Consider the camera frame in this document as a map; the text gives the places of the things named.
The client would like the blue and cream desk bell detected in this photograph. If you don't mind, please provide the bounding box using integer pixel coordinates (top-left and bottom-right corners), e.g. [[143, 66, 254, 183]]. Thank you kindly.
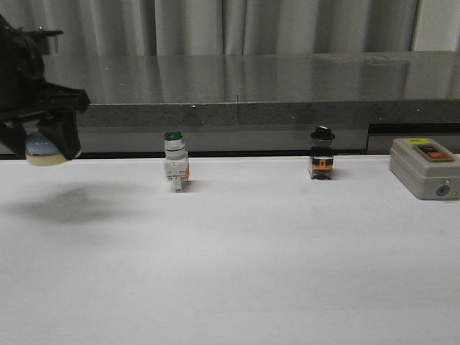
[[25, 131, 69, 167]]

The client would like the green pushbutton switch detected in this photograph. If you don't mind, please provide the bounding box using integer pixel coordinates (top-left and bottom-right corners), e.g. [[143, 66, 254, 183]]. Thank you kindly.
[[164, 130, 190, 192]]

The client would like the white pleated curtain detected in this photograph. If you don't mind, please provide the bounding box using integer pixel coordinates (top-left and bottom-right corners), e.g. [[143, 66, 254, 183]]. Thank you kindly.
[[1, 1, 459, 56]]

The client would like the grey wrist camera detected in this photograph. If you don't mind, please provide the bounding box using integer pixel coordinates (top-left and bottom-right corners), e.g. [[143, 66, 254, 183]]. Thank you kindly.
[[25, 26, 63, 55]]

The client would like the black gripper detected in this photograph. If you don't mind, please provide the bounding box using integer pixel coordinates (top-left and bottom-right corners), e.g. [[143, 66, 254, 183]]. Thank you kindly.
[[0, 17, 90, 160]]

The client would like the grey stone counter ledge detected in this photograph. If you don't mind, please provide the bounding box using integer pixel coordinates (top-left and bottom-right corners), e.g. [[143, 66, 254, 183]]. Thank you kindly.
[[39, 50, 460, 155]]

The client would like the grey start stop switch box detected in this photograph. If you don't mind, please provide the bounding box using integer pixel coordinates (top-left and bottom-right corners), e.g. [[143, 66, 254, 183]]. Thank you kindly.
[[390, 138, 459, 200]]

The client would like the black selector switch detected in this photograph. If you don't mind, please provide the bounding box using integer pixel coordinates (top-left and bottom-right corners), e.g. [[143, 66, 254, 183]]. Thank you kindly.
[[309, 126, 335, 180]]

